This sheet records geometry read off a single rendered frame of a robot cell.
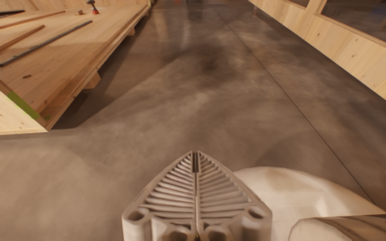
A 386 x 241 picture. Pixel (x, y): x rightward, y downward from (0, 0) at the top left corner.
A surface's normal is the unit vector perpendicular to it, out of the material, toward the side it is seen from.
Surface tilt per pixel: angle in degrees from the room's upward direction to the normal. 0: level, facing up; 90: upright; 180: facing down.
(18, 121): 90
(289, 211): 0
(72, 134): 0
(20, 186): 0
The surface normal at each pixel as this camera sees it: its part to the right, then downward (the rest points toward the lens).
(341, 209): -0.92, 0.02
